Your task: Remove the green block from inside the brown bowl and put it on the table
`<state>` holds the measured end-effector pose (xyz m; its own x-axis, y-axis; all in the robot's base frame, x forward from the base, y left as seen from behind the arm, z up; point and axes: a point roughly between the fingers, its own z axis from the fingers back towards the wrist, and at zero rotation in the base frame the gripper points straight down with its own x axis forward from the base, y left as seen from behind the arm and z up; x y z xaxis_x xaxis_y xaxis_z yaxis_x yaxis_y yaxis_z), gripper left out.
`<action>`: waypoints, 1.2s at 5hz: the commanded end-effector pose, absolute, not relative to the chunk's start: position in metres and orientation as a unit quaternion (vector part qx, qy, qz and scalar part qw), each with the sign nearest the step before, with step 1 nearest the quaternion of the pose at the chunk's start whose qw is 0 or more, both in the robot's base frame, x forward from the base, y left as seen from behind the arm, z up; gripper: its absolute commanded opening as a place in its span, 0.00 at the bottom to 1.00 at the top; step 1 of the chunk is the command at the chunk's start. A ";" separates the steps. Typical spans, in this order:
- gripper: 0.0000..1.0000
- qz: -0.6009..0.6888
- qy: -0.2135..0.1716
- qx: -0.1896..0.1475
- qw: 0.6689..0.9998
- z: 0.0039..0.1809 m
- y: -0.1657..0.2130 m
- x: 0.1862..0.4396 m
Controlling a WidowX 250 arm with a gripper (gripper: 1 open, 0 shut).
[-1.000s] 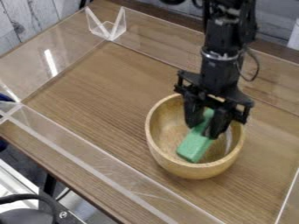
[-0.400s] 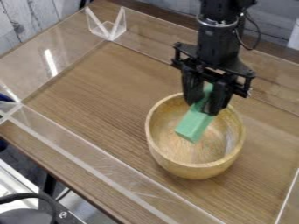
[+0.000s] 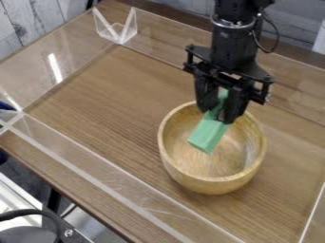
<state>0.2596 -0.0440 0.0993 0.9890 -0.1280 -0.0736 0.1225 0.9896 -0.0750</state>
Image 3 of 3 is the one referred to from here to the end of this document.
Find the green rectangular block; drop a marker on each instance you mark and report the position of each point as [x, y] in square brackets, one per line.
[210, 129]

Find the brown wooden bowl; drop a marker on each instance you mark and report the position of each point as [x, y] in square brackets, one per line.
[221, 168]

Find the clear acrylic tray enclosure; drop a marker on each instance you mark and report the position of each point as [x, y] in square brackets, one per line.
[92, 87]

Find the metal bracket with screw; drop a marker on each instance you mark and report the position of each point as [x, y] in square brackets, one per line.
[57, 225]

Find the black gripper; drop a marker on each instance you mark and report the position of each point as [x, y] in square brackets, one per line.
[226, 65]

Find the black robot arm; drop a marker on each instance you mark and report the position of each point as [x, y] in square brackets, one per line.
[238, 10]

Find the black table leg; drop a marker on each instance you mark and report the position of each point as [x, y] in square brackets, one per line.
[53, 201]

